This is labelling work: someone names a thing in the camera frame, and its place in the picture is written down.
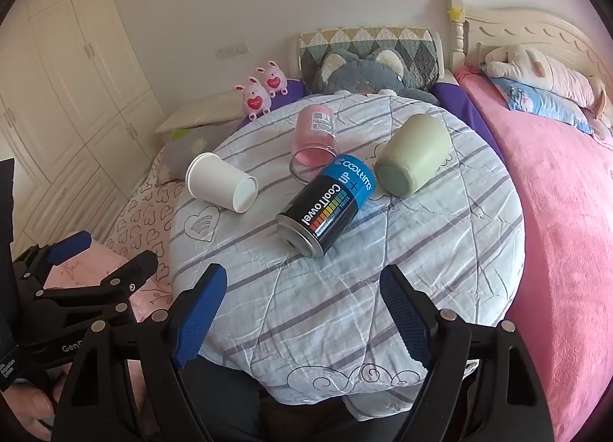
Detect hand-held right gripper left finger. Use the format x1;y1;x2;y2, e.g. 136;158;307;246
50;263;229;442

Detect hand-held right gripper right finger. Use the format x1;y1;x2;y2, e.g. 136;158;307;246
379;265;569;442

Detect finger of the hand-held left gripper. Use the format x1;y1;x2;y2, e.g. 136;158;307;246
12;230;93;290
30;250;159;328

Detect white paper cup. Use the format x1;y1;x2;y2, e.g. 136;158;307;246
185;153;260;214

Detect pale green cup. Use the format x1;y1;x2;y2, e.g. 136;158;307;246
374;113;450;197

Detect pink clear cup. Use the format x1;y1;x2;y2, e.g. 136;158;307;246
289;104;342;184

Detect person's left hand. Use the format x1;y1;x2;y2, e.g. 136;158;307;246
0;371;66;442

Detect pink printed sheet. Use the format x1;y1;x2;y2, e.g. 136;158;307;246
44;238;174;324

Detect heart print sheet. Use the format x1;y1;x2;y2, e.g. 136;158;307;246
102;173;187;290

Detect striped light blue quilt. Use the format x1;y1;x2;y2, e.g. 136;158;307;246
169;92;526;424

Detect black and blue can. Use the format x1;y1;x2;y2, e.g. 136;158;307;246
276;153;379;259

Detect grey flower cushion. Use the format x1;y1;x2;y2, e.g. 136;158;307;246
154;126;231;185

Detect cream wardrobe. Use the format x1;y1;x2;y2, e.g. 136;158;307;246
0;0;166;244

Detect pink fleece blanket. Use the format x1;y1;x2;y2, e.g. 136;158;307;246
454;66;613;442

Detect pink bunny toy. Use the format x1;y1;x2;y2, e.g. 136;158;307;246
255;59;290;97
234;77;272;120

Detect grey plush toy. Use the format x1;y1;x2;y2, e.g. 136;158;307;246
310;49;439;105

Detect blue printed pillow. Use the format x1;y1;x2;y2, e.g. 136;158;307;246
488;77;597;135

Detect patchwork diamond cushion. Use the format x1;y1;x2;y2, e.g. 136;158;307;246
297;26;441;94

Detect white plush toy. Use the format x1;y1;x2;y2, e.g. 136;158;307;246
483;44;610;113

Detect cream wooden headboard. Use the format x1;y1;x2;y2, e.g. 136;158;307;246
447;0;613;88

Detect white wall socket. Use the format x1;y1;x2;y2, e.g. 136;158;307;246
215;42;250;59

